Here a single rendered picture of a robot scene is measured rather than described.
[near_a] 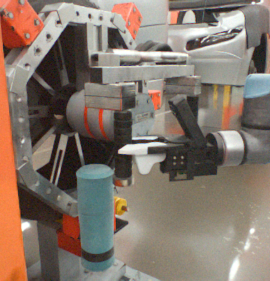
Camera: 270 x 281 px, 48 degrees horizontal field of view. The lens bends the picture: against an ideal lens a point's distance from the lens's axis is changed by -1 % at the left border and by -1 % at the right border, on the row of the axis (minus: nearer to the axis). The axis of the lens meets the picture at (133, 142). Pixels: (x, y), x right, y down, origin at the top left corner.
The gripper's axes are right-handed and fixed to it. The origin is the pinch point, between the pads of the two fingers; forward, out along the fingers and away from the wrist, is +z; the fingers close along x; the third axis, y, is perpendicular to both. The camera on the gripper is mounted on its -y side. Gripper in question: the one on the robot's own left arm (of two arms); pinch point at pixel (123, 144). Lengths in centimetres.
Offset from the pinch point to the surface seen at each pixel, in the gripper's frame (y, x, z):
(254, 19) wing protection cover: -58, 239, -174
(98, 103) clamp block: -8.1, 1.0, 4.5
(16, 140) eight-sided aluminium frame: 0.0, 7.6, 21.4
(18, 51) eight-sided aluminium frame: -18.2, 14.5, 20.4
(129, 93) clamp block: -10.1, -0.9, -1.2
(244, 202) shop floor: 83, 125, -110
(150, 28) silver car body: -31, 87, -27
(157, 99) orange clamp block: -3, 50, -21
